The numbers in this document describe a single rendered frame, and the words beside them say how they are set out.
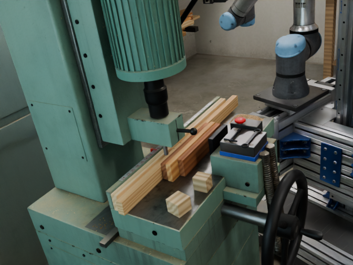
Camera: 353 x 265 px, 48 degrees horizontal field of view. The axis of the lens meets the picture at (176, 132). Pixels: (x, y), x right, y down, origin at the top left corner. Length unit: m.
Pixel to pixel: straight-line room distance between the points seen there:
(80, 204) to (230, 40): 3.88
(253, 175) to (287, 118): 0.68
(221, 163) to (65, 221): 0.48
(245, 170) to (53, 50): 0.57
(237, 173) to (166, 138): 0.21
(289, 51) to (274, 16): 2.95
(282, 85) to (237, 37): 3.20
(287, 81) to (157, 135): 0.78
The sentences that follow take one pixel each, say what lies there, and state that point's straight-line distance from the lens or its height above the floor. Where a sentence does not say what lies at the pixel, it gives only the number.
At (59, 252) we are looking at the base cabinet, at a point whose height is 0.65.
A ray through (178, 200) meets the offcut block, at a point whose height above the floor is 0.94.
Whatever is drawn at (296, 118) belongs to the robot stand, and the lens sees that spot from 1.72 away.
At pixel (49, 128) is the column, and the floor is 1.04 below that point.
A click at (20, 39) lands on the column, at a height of 1.30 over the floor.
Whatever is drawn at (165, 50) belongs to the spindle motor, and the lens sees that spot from 0.92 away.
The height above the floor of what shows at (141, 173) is 0.95.
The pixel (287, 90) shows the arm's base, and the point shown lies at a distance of 1.68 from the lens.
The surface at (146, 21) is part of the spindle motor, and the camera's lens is 0.89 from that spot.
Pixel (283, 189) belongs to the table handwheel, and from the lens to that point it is 0.94.
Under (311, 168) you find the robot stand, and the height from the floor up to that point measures 0.54.
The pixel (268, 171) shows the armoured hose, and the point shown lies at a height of 0.92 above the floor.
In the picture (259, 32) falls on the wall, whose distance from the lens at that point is 4.70.
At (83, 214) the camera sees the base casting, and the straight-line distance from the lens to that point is 1.22.
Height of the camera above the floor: 1.51
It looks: 27 degrees down
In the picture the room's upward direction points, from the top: 9 degrees counter-clockwise
